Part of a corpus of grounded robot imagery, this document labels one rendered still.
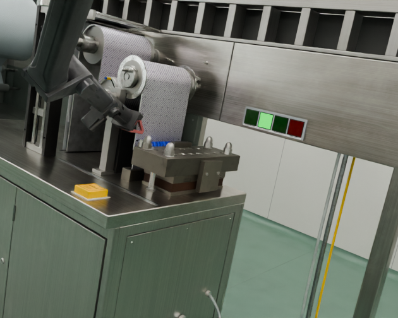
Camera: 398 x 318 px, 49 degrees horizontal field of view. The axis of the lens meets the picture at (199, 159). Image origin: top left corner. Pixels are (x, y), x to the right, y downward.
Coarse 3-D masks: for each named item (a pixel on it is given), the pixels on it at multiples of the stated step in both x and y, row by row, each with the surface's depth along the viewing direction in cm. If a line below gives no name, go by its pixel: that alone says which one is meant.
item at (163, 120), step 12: (144, 108) 150; (156, 108) 154; (168, 108) 158; (180, 108) 163; (144, 120) 151; (156, 120) 155; (168, 120) 160; (180, 120) 165; (144, 132) 153; (156, 132) 157; (168, 132) 162; (180, 132) 167
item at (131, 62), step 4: (132, 60) 149; (124, 64) 151; (128, 64) 150; (132, 64) 149; (136, 64) 148; (136, 68) 148; (140, 68) 146; (140, 72) 147; (140, 76) 147; (140, 80) 147; (136, 84) 148; (140, 84) 147; (192, 84) 166; (124, 88) 152; (128, 88) 151; (132, 88) 149; (136, 88) 148; (128, 92) 151; (132, 92) 149
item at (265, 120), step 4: (260, 116) 156; (264, 116) 154; (268, 116) 153; (272, 116) 152; (260, 120) 156; (264, 120) 155; (268, 120) 153; (260, 124) 156; (264, 124) 155; (268, 124) 153; (268, 128) 154
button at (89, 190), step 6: (78, 186) 127; (84, 186) 128; (90, 186) 129; (96, 186) 130; (78, 192) 127; (84, 192) 125; (90, 192) 125; (96, 192) 126; (102, 192) 128; (90, 198) 125
